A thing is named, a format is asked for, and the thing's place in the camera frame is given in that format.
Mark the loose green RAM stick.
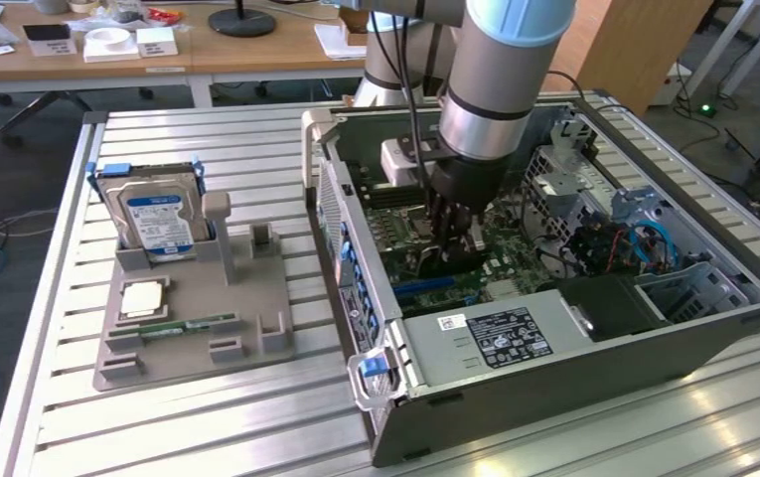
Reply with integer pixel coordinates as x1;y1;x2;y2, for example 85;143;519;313
112;313;239;342

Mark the black topped white box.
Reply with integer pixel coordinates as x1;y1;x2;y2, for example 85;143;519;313
21;23;77;57

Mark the white box with red button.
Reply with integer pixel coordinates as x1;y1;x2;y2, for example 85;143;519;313
658;62;694;107

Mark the blue wire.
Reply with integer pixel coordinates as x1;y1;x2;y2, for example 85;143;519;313
627;218;679;274

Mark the brown cardboard box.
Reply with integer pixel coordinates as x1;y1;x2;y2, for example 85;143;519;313
338;5;372;36

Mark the flat white box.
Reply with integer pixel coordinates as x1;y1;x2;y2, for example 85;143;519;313
81;42;141;65

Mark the white tape roll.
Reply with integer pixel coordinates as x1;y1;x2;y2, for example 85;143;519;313
85;27;132;53

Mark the black graphics card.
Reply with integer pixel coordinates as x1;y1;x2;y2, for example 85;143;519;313
411;245;486;279

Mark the grey open PC case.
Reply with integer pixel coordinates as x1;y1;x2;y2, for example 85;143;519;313
299;91;760;468

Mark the black cable behind case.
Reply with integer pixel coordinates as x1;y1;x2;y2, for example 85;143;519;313
542;70;593;100

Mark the stack of white papers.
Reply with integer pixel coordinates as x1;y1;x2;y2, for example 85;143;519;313
311;22;371;61

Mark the wooden desk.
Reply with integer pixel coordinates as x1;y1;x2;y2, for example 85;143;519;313
0;2;195;95
189;0;552;108

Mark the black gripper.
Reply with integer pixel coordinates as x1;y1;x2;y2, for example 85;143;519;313
426;155;510;216

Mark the white floor cable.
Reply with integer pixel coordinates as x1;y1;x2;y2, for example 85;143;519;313
0;208;56;239

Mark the white table frame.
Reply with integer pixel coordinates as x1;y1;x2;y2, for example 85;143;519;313
675;0;760;135

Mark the grey power supply unit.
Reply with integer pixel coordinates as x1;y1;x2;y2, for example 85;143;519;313
402;290;597;389

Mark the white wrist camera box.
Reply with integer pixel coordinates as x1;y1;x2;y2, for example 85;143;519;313
378;137;444;188

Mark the blue disk carrier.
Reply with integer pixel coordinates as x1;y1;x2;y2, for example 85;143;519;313
83;157;205;203

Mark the blue case latch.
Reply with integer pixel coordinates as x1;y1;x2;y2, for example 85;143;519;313
359;353;387;379

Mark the dark bag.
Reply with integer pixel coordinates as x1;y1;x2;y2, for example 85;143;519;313
109;0;145;24

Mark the black office chair base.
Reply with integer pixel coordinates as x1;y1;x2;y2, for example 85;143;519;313
0;88;155;148

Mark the blue expansion slot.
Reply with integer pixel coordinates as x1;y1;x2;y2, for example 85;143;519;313
391;276;455;295

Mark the hard disk with blue label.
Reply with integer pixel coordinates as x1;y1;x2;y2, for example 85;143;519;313
97;173;212;260

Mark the CPU socket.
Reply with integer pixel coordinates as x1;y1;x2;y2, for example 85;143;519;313
404;204;435;239

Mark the white labelled box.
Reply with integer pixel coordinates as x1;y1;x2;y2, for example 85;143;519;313
133;27;177;59

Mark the silver metal drive cage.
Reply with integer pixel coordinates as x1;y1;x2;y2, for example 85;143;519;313
520;116;623;249

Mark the black lamp base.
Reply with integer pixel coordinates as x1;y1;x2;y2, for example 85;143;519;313
205;0;279;39

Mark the wooden cabinet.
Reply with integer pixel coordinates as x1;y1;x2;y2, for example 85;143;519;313
536;0;715;115

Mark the green motherboard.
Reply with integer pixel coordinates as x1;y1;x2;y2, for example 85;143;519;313
358;168;577;319

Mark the silver CPU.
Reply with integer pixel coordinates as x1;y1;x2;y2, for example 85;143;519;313
116;283;163;319

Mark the silver disk bay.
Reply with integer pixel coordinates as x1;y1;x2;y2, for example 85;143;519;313
634;260;751;324

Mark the grey parts rack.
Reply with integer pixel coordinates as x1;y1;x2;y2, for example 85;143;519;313
91;191;298;394

